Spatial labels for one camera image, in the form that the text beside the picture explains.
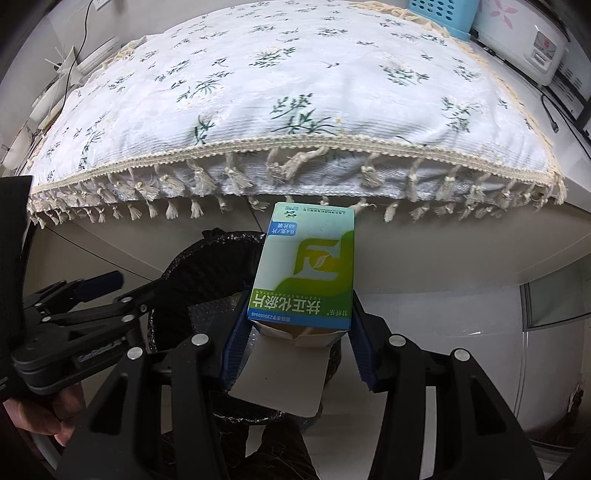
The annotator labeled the blue plastic basket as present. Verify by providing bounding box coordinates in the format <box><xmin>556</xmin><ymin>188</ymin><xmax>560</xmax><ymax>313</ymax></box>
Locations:
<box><xmin>409</xmin><ymin>0</ymin><xmax>483</xmax><ymax>41</ymax></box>

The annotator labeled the person's left hand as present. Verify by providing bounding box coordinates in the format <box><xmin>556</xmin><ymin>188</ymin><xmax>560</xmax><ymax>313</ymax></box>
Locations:
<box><xmin>2</xmin><ymin>383</ymin><xmax>88</xmax><ymax>448</ymax></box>

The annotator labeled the white floral tablecloth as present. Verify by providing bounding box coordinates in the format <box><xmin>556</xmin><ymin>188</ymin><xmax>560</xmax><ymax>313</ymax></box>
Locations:
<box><xmin>28</xmin><ymin>0</ymin><xmax>568</xmax><ymax>229</ymax></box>

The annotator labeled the black power cable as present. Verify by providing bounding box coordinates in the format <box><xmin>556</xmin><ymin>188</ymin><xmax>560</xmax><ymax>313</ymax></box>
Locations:
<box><xmin>475</xmin><ymin>39</ymin><xmax>561</xmax><ymax>134</ymax></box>

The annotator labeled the grey cabinet door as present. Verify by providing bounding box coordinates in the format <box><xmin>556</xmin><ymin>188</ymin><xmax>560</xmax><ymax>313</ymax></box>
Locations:
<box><xmin>519</xmin><ymin>272</ymin><xmax>591</xmax><ymax>332</ymax></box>

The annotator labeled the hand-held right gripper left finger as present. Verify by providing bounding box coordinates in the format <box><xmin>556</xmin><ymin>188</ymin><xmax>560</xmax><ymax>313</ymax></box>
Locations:
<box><xmin>58</xmin><ymin>293</ymin><xmax>254</xmax><ymax>480</ymax></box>

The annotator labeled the green medicine box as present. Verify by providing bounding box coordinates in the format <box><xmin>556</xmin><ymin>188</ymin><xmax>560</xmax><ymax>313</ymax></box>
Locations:
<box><xmin>229</xmin><ymin>203</ymin><xmax>356</xmax><ymax>416</ymax></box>

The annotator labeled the white rice cooker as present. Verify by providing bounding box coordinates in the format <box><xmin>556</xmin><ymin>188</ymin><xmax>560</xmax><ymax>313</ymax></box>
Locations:
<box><xmin>471</xmin><ymin>0</ymin><xmax>571</xmax><ymax>86</ymax></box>

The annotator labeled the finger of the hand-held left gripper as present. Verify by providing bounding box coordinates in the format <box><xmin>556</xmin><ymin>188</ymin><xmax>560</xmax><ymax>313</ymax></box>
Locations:
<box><xmin>44</xmin><ymin>276</ymin><xmax>178</xmax><ymax>334</ymax></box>
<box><xmin>23</xmin><ymin>270</ymin><xmax>125</xmax><ymax>319</ymax></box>

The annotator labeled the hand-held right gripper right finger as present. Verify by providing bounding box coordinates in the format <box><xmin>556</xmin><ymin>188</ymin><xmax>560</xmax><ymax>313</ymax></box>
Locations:
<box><xmin>348</xmin><ymin>290</ymin><xmax>546</xmax><ymax>480</ymax></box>

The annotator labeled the black trash bin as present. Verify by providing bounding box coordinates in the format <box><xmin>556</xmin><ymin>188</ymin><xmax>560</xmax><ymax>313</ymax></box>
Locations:
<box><xmin>145</xmin><ymin>228</ymin><xmax>345</xmax><ymax>423</ymax></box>

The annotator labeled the black charging cable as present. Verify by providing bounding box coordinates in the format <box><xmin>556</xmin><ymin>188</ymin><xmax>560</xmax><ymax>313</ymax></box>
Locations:
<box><xmin>59</xmin><ymin>0</ymin><xmax>101</xmax><ymax>117</ymax></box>

